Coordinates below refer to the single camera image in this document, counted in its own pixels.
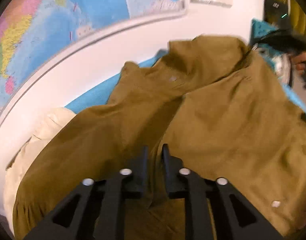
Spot mustard olive button shirt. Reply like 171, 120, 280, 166
13, 36, 306, 239

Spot right hand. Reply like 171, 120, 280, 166
291, 52, 306, 75

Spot cream folded garment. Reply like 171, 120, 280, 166
3, 107, 76, 232

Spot colourful wall map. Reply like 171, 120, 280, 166
0, 0, 185, 115

